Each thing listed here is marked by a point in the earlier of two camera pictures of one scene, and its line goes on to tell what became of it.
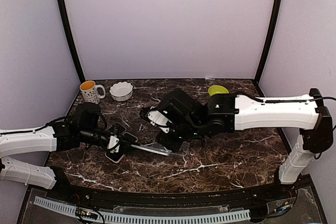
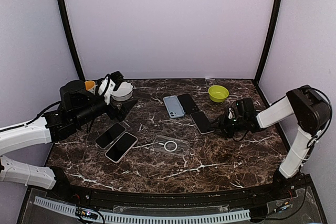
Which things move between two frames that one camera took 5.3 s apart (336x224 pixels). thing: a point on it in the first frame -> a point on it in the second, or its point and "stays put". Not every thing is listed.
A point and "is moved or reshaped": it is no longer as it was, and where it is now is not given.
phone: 153,147 is moved or reshaped
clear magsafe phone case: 182,150 stays put
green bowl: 217,89 stays put
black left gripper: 121,147 -> 123,112
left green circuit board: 86,213 stays put
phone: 116,157 stays put
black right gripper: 172,145 -> 222,125
